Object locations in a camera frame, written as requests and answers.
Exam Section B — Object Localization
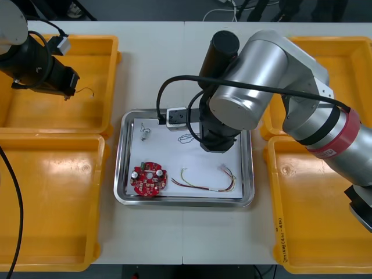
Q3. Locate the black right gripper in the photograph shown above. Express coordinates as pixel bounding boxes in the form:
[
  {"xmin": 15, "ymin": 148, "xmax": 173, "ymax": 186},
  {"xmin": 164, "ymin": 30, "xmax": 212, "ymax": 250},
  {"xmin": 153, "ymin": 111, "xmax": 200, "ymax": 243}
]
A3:
[{"xmin": 199, "ymin": 92, "xmax": 238, "ymax": 154}]

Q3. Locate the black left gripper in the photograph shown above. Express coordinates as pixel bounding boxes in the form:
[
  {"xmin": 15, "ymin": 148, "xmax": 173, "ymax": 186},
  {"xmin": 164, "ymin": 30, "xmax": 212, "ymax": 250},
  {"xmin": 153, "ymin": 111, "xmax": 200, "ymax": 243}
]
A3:
[{"xmin": 43, "ymin": 57, "xmax": 80, "ymax": 102}]

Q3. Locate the thin grey wire harness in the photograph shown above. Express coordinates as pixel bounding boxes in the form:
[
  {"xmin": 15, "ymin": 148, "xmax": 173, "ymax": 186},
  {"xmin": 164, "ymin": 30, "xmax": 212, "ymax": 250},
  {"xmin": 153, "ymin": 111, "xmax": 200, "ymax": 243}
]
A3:
[{"xmin": 74, "ymin": 87, "xmax": 96, "ymax": 98}]

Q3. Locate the red black green-yellow wire harness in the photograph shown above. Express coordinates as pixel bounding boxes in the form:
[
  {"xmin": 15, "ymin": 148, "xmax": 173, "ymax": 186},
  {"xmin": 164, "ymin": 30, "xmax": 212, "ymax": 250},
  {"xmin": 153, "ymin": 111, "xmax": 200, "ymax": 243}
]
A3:
[{"xmin": 171, "ymin": 164, "xmax": 237, "ymax": 193}]

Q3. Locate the yellow-orange plastic bin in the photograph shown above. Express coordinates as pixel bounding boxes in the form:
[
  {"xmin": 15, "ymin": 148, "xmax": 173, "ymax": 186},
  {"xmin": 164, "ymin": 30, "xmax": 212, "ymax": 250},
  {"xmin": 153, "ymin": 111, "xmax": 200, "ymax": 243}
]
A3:
[
  {"xmin": 0, "ymin": 34, "xmax": 122, "ymax": 138},
  {"xmin": 0, "ymin": 132, "xmax": 112, "ymax": 273},
  {"xmin": 260, "ymin": 35, "xmax": 372, "ymax": 142},
  {"xmin": 263, "ymin": 135, "xmax": 372, "ymax": 276}
]

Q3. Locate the steel tray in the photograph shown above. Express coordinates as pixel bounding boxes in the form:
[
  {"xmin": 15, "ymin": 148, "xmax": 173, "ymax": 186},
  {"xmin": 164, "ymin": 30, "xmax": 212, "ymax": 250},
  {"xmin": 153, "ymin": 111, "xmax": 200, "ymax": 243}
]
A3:
[{"xmin": 113, "ymin": 108, "xmax": 255, "ymax": 208}]

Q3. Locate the small metal solenoid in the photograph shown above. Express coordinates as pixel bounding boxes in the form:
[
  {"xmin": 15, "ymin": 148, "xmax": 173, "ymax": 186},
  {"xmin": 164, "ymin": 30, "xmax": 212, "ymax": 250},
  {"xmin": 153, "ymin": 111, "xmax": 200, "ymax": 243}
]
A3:
[{"xmin": 139, "ymin": 121, "xmax": 152, "ymax": 143}]

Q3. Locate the round red circuit board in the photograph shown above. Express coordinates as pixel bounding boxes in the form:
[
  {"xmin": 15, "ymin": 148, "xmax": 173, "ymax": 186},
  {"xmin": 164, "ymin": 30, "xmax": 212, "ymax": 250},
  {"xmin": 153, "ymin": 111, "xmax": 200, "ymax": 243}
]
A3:
[{"xmin": 129, "ymin": 160, "xmax": 170, "ymax": 198}]

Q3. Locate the thick black cable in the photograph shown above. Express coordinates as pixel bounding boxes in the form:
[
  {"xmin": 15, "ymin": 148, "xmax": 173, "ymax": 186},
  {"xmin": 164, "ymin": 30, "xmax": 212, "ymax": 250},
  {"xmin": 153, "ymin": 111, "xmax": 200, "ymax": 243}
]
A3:
[{"xmin": 0, "ymin": 144, "xmax": 24, "ymax": 279}]

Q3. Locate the white cable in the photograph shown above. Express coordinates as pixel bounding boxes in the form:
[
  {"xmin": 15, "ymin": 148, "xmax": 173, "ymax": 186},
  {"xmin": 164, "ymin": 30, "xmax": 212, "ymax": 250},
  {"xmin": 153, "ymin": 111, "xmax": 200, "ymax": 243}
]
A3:
[{"xmin": 202, "ymin": 0, "xmax": 242, "ymax": 23}]

